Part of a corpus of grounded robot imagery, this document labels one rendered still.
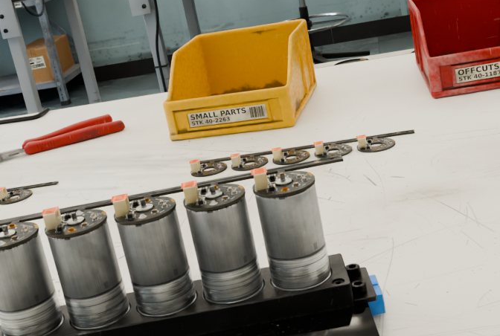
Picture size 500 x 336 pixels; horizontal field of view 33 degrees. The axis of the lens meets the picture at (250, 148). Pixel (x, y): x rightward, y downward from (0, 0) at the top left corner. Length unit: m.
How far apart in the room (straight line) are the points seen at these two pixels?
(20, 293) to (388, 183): 0.23
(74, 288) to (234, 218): 0.07
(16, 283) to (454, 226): 0.21
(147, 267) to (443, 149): 0.25
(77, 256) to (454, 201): 0.21
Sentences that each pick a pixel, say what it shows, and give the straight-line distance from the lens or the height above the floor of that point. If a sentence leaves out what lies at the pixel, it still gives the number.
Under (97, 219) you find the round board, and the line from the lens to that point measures 0.34.
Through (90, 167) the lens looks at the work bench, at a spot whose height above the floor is 0.75.
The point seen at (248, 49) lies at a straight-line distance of 0.75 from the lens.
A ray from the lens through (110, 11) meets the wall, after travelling 4.99.
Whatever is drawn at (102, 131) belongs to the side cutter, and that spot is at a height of 0.75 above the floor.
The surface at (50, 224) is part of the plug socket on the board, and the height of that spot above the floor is 0.81.
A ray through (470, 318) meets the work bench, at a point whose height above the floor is 0.75.
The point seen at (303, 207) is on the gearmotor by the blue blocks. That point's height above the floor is 0.80.
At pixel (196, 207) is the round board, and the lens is 0.33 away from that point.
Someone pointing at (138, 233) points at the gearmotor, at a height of 0.81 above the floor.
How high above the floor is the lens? 0.93
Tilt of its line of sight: 17 degrees down
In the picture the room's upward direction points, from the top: 11 degrees counter-clockwise
